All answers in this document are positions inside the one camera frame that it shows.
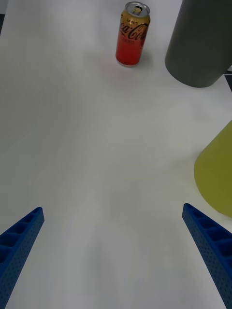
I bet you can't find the yellow and red drink can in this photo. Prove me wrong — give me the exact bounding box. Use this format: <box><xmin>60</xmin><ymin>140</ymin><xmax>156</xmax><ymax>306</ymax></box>
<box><xmin>115</xmin><ymin>1</ymin><xmax>151</xmax><ymax>68</ymax></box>

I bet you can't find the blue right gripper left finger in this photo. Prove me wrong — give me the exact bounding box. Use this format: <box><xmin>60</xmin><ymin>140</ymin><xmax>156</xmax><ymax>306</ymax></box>
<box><xmin>0</xmin><ymin>207</ymin><xmax>45</xmax><ymax>309</ymax></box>

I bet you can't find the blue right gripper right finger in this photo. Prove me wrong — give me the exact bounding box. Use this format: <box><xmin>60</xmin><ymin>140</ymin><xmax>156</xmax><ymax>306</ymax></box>
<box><xmin>182</xmin><ymin>203</ymin><xmax>232</xmax><ymax>309</ymax></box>

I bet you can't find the grey plastic bin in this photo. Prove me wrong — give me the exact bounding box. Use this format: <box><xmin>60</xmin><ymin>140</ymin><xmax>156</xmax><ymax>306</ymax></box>
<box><xmin>164</xmin><ymin>0</ymin><xmax>232</xmax><ymax>88</ymax></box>

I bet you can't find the yellow-green plastic bin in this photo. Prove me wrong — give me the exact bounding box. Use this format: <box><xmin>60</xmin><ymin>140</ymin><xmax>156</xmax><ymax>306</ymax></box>
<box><xmin>194</xmin><ymin>119</ymin><xmax>232</xmax><ymax>218</ymax></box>

